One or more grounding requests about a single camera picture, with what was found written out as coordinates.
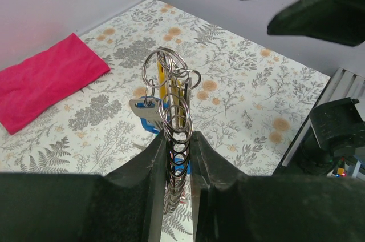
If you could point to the blue key tag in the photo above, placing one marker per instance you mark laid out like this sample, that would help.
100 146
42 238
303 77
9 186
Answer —
149 116

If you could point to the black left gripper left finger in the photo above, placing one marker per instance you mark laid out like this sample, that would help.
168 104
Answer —
125 205

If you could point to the metal keyring hoop yellow handle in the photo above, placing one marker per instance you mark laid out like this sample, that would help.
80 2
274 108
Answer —
171 82

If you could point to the pink folded cloth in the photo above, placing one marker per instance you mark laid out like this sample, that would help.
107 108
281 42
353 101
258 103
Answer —
31 87

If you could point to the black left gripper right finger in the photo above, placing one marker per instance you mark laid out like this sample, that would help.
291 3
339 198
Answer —
229 205

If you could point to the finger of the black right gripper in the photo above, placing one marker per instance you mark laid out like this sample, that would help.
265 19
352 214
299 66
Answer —
336 21

